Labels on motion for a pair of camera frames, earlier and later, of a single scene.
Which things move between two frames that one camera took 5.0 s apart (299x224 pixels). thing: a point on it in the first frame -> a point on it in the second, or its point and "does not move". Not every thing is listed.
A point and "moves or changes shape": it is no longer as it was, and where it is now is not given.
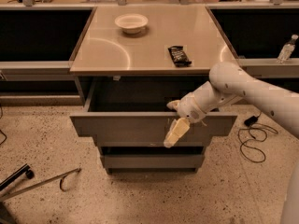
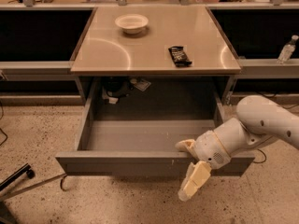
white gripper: (191, 108) -> (210, 148)
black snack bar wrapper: (179, 56) does not move
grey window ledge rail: (265, 68) does not move
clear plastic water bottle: (287, 49) does not move
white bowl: (131, 23) does not move
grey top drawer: (134, 111) moves or changes shape
